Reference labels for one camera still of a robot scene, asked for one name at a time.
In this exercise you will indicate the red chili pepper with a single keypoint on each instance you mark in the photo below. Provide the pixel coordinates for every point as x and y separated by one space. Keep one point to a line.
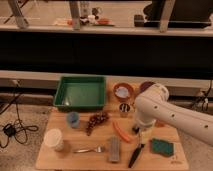
121 133

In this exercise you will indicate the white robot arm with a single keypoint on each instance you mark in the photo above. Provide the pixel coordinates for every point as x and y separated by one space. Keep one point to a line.
152 104

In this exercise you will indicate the green plastic tray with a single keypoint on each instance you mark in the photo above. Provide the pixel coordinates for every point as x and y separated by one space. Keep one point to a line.
80 93

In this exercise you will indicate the brown bowl with white inside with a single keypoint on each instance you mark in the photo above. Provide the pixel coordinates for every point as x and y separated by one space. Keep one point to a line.
123 91

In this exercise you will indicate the bunch of dark grapes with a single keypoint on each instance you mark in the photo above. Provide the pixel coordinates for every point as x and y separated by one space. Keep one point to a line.
96 120

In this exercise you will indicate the purple bowl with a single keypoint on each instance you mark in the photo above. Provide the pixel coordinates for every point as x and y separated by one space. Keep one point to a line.
145 85

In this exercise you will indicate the blue plastic cup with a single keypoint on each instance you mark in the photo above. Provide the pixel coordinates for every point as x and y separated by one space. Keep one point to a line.
73 119

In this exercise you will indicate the wooden table board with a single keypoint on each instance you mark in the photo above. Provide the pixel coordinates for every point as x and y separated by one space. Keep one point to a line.
74 139

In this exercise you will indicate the silver metal fork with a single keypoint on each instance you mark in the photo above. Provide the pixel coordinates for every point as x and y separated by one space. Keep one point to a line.
97 149

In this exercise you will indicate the orange apple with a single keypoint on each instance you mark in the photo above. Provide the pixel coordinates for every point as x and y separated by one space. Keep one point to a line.
160 124

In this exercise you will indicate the grey rectangular block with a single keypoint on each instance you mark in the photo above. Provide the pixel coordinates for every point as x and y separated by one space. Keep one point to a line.
114 149

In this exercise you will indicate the cluttered background items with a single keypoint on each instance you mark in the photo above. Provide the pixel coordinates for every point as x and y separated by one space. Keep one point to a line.
90 20

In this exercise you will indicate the white paper cup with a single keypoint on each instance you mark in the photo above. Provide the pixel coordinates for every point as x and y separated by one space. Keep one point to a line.
53 139

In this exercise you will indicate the green scrubbing sponge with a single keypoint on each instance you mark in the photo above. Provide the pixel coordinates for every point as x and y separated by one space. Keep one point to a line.
162 147

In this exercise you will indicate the black power adapter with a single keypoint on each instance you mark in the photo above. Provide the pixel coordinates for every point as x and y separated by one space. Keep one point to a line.
9 130

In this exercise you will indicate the black handled knife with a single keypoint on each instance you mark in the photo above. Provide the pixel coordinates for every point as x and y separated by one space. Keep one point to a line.
135 155

